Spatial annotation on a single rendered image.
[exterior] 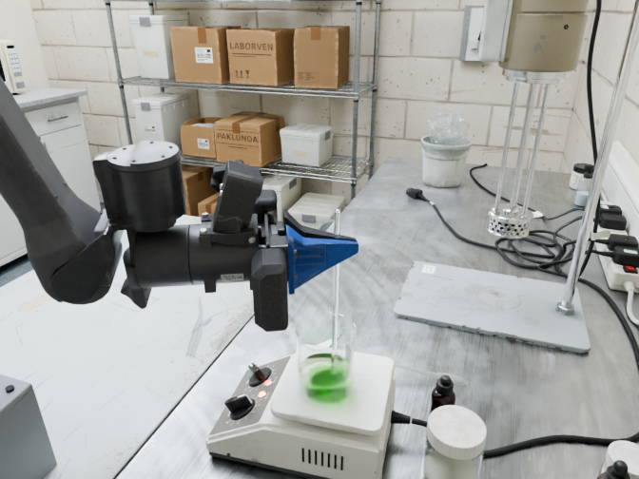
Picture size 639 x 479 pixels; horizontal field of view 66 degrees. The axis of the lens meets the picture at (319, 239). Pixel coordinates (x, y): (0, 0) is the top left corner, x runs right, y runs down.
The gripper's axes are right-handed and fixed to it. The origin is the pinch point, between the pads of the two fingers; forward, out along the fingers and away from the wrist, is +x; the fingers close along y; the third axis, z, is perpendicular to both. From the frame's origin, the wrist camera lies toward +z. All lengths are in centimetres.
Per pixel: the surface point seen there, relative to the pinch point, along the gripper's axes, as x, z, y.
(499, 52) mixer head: 27.5, 15.4, 25.5
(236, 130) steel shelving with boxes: -17, -39, 232
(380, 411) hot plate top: 5.6, -17.2, -4.3
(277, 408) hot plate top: -5.1, -17.2, -2.6
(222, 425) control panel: -11.4, -22.3, 0.9
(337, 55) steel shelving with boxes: 35, 0, 213
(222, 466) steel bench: -11.6, -26.0, -1.5
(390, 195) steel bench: 30, -26, 83
